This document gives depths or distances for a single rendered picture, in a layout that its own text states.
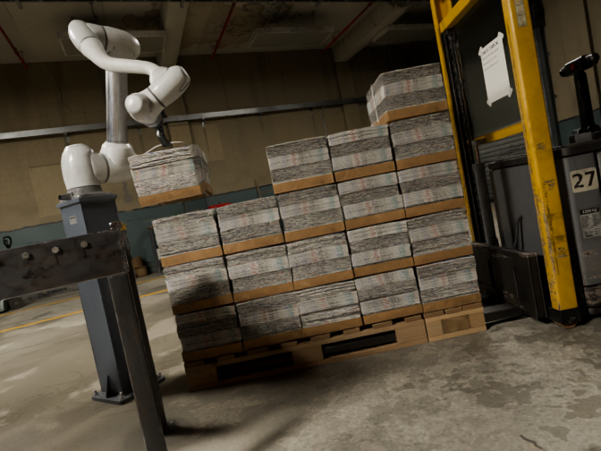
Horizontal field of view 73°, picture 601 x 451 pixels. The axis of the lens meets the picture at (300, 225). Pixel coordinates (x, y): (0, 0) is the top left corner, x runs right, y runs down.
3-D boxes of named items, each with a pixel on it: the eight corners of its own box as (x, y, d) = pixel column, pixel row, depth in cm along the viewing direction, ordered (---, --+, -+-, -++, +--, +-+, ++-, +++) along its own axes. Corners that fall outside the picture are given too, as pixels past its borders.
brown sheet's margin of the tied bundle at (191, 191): (149, 200, 202) (147, 192, 201) (207, 189, 203) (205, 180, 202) (139, 207, 186) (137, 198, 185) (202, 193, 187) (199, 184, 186)
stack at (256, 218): (204, 361, 229) (173, 216, 225) (405, 319, 233) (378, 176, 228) (188, 393, 191) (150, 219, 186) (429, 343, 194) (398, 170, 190)
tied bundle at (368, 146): (326, 187, 227) (318, 146, 226) (377, 177, 228) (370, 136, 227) (334, 183, 189) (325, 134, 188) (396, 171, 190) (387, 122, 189)
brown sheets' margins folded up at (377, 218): (199, 336, 228) (181, 249, 226) (401, 295, 232) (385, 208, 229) (182, 363, 190) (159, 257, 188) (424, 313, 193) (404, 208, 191)
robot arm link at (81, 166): (60, 192, 204) (50, 148, 202) (97, 189, 218) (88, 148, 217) (74, 186, 193) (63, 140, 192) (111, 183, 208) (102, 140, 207)
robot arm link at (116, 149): (92, 180, 219) (131, 177, 236) (108, 186, 210) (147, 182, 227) (88, 23, 197) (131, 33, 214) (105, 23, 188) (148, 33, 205)
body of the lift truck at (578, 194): (504, 291, 250) (483, 162, 246) (590, 273, 252) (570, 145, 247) (589, 323, 181) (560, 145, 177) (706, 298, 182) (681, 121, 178)
